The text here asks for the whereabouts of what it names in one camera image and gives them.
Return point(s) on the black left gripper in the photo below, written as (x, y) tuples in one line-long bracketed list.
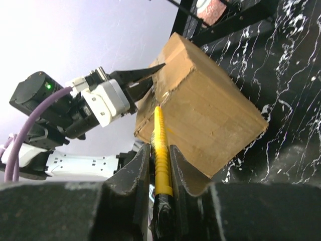
[(130, 82)]

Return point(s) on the yellow utility knife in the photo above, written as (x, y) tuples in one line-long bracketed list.
[(163, 208)]

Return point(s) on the pink patterned bowl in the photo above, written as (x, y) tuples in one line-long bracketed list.
[(210, 10)]

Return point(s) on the brown cardboard express box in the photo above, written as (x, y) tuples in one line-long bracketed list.
[(206, 115)]

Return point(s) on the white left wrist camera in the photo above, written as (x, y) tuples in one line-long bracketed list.
[(107, 101)]

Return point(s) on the black wire dish rack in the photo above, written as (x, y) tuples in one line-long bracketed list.
[(237, 16)]

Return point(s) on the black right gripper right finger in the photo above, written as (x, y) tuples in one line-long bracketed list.
[(207, 210)]

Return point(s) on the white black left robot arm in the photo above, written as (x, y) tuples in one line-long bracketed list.
[(58, 114)]

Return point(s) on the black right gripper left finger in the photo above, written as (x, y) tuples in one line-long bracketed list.
[(115, 209)]

